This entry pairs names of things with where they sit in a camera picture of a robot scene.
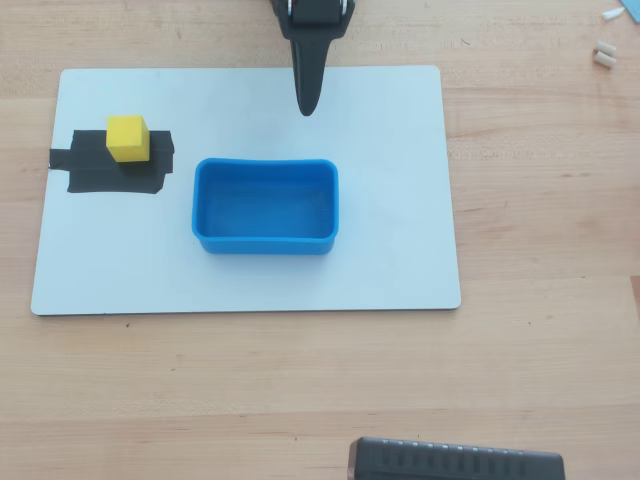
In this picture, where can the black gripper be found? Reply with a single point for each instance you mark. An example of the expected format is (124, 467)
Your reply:
(311, 26)

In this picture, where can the yellow cube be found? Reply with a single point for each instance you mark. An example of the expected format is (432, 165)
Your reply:
(128, 140)

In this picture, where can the blue rectangular bin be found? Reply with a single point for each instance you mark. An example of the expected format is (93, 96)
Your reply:
(265, 207)

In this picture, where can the white rectangular board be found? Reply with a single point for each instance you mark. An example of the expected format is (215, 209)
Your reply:
(280, 280)

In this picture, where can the black tape patch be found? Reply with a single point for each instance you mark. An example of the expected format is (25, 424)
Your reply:
(95, 170)

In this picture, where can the short white dowel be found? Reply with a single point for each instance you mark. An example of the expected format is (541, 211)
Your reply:
(604, 60)
(606, 49)

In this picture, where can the white pointed plastic piece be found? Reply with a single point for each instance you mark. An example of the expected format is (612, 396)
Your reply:
(612, 13)

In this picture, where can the blue flat object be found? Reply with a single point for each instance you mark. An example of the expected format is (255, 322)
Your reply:
(633, 7)

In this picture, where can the black ribbed device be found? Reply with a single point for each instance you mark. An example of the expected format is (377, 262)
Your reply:
(455, 462)

